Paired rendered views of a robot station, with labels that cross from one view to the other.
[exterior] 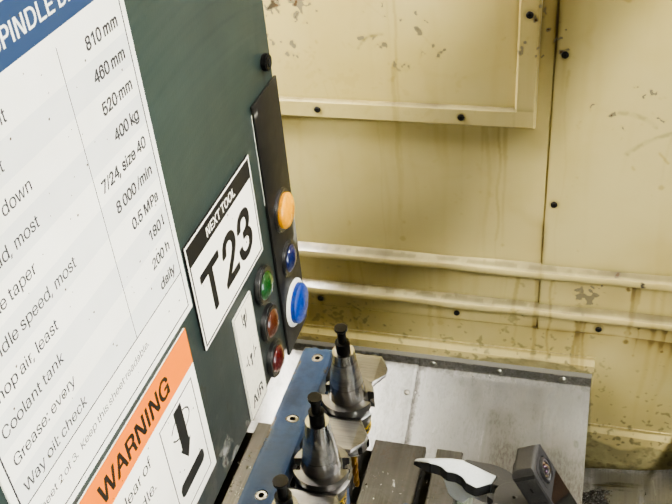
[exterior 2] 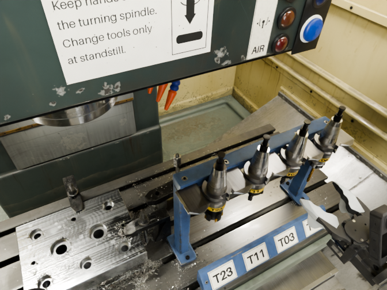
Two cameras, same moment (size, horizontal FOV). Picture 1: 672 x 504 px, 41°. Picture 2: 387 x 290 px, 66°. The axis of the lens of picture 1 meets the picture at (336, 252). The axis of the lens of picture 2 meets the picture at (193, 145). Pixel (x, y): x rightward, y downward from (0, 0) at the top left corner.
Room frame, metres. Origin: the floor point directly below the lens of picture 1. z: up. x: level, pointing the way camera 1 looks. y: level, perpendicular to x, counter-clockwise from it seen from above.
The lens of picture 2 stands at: (0.12, -0.11, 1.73)
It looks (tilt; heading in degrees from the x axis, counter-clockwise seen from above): 44 degrees down; 41
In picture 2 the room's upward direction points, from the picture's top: 3 degrees clockwise
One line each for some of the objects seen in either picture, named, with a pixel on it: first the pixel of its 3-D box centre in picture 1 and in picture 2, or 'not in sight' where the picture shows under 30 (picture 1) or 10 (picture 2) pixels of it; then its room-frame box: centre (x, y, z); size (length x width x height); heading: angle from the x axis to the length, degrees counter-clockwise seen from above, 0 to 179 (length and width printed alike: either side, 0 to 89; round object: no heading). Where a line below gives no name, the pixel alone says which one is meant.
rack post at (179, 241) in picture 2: not in sight; (181, 221); (0.41, 0.18, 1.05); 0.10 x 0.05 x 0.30; 72
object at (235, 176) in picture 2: not in sight; (236, 182); (0.50, 0.09, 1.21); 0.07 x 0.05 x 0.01; 72
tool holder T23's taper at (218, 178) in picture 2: not in sight; (217, 176); (0.45, 0.11, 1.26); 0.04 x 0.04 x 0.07
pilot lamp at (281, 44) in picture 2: (276, 358); (280, 44); (0.46, 0.05, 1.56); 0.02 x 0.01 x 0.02; 162
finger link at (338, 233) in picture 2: not in sight; (338, 228); (0.57, -0.13, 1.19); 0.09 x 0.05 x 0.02; 96
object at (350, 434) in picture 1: (336, 434); (309, 150); (0.71, 0.02, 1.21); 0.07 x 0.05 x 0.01; 72
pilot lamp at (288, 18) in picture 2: (271, 322); (287, 18); (0.46, 0.05, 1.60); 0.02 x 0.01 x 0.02; 162
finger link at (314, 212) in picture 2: not in sight; (314, 218); (0.57, -0.08, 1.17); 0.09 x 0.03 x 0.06; 96
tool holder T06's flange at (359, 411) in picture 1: (348, 400); (325, 143); (0.76, 0.00, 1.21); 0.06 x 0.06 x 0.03
